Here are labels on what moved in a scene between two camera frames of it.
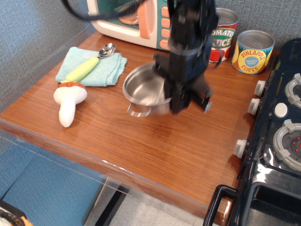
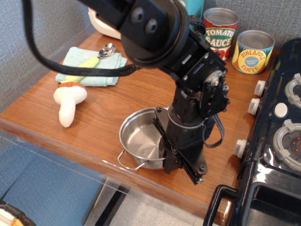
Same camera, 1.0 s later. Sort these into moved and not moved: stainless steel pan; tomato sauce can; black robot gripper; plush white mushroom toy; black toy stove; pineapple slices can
Moved: black robot gripper; stainless steel pan
Not moved: pineapple slices can; black toy stove; plush white mushroom toy; tomato sauce can
